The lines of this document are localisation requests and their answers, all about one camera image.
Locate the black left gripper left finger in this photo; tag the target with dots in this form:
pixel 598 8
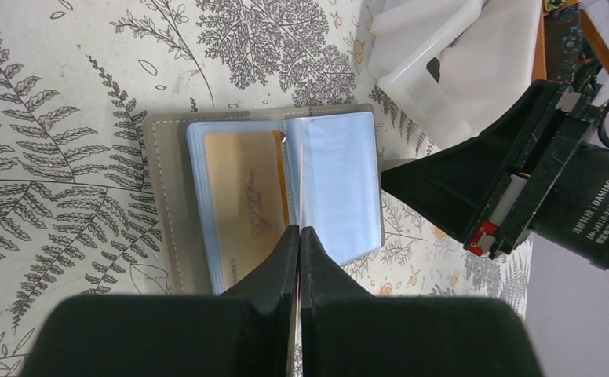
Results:
pixel 246 331

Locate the floral table mat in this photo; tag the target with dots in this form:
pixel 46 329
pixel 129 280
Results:
pixel 78 79

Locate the white plastic card box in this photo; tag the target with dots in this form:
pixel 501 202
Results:
pixel 486 54

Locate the grey blue card holder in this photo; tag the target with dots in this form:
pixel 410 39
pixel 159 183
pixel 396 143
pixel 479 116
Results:
pixel 331 179

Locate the orange wooden divider tray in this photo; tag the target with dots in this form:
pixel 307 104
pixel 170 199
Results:
pixel 559 39

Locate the black card sleeve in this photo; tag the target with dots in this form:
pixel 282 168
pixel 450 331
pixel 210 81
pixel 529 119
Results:
pixel 433 67

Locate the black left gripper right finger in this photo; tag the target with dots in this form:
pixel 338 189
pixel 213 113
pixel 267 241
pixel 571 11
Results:
pixel 347 331

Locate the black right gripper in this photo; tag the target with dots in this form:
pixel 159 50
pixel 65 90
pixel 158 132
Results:
pixel 542 167

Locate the gold credit card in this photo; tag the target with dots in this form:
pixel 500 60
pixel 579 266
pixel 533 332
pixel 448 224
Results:
pixel 250 212

